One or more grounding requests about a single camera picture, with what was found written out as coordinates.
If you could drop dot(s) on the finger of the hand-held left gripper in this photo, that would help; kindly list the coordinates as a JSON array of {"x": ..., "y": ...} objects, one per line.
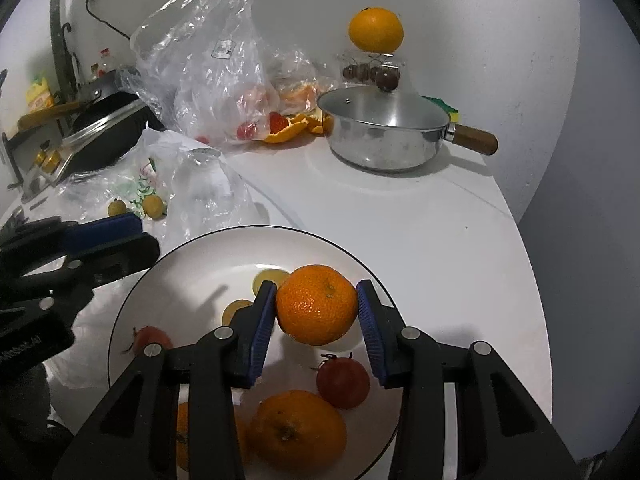
[
  {"x": 125, "y": 255},
  {"x": 107, "y": 230}
]

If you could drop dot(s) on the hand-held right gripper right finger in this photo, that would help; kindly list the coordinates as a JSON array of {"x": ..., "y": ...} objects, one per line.
[{"x": 372, "y": 335}]

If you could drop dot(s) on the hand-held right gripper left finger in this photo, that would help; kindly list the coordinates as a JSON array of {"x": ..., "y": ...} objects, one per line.
[{"x": 262, "y": 330}]

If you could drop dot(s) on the yellow round fruit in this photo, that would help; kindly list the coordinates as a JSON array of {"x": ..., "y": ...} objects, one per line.
[
  {"x": 117, "y": 207},
  {"x": 234, "y": 309},
  {"x": 265, "y": 276},
  {"x": 153, "y": 206}
]

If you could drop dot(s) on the orange mandarin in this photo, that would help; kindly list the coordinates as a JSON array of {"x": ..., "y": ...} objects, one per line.
[{"x": 317, "y": 305}]

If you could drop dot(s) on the white plate with dark rim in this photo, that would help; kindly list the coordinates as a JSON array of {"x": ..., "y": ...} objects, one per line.
[{"x": 200, "y": 270}]

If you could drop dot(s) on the clear box of dark fruits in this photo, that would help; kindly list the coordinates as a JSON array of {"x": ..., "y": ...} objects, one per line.
[{"x": 359, "y": 72}]

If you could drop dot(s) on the silver induction cooker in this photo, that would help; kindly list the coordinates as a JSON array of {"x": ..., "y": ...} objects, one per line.
[{"x": 105, "y": 152}]

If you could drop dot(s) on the gold knob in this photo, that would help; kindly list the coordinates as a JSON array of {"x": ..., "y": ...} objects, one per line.
[
  {"x": 40, "y": 158},
  {"x": 52, "y": 161}
]

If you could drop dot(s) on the printed white plastic bag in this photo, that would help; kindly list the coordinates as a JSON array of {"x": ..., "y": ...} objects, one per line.
[{"x": 200, "y": 195}]

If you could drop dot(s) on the yellow food package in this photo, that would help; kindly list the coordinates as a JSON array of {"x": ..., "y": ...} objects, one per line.
[{"x": 40, "y": 95}]

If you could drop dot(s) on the clear oil bottle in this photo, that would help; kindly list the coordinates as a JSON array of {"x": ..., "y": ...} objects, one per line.
[{"x": 106, "y": 67}]

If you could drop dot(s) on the clear crumpled plastic bag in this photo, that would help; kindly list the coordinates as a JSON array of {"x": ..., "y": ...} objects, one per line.
[{"x": 200, "y": 60}]

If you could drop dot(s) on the orange peels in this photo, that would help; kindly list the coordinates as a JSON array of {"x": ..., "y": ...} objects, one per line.
[{"x": 295, "y": 127}]

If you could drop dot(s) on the steel pot lid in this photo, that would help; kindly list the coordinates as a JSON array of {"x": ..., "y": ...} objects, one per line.
[{"x": 385, "y": 110}]

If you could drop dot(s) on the peeled orange segments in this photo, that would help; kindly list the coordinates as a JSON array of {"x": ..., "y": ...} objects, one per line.
[{"x": 300, "y": 96}]

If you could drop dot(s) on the green and yellow sponge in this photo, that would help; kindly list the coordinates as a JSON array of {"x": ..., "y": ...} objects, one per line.
[{"x": 445, "y": 106}]

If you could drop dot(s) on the small crumpled clear bag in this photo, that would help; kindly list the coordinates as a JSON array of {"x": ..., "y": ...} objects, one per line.
[{"x": 300, "y": 67}]

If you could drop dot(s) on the large orange with stem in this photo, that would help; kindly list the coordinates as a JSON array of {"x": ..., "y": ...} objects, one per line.
[{"x": 376, "y": 30}]

